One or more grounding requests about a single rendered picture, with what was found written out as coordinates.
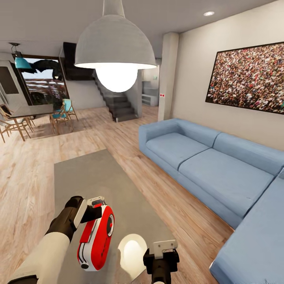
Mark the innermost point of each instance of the fridge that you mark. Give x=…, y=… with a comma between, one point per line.
x=12, y=89

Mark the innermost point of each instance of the breakfast table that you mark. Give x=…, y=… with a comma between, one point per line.
x=31, y=111

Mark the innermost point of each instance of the coffee table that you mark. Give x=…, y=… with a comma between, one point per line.
x=137, y=226

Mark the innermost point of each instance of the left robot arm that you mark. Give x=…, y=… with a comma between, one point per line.
x=44, y=264

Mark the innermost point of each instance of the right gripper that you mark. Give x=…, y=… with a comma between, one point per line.
x=168, y=262

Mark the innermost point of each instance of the radio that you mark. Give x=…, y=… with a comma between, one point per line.
x=95, y=240

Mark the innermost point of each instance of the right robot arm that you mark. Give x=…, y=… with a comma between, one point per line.
x=161, y=264

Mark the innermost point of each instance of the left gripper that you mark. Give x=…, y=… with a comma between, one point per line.
x=95, y=213

